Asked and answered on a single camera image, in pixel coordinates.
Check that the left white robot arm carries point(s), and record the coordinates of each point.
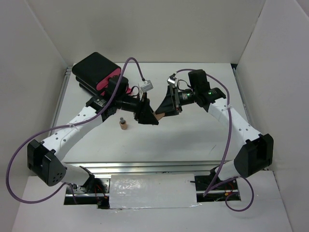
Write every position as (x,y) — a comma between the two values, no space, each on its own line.
(45,158)

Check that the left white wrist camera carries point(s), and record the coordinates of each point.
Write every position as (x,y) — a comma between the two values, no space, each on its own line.
(145,86)

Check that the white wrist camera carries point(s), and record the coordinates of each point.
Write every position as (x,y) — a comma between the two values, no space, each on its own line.
(145,86)
(172,80)

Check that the foundation bottle with black cap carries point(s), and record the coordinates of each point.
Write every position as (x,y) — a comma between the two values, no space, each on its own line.
(159,116)

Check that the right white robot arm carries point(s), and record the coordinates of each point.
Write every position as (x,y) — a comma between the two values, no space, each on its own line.
(247,150)

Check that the black drawer organizer box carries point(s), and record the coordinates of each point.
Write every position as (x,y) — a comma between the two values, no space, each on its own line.
(92,69)

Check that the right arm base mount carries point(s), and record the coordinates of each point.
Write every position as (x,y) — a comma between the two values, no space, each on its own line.
(218,192)

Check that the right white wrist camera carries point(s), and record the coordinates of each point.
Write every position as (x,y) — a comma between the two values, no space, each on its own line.
(172,80)

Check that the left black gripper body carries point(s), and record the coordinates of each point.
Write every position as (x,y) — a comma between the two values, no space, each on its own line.
(137,114)

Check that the aluminium front rail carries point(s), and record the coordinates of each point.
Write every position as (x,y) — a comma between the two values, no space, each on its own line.
(102,169)

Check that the foundation bottle with silver pump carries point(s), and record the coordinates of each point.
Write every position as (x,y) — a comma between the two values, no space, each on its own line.
(123,123)

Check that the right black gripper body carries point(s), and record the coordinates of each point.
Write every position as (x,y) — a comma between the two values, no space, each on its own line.
(175,92)

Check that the white taped cover plate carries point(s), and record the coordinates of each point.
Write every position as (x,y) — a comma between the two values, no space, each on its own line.
(152,191)

